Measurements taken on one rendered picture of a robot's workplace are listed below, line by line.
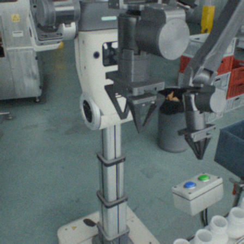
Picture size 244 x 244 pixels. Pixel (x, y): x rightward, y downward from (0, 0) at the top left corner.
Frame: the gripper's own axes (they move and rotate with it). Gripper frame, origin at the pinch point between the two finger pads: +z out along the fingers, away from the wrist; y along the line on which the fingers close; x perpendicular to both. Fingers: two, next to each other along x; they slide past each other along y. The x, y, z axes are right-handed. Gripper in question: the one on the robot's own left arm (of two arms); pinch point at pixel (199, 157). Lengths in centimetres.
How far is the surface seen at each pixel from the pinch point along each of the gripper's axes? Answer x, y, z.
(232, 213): -16.6, -6.8, 9.4
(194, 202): -4.4, -8.1, 10.4
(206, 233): -17.9, -17.4, 8.8
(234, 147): 31, 56, 20
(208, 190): -4.3, -2.0, 9.0
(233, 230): -18.6, -9.1, 12.0
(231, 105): 194, 265, 45
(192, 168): 132, 116, 77
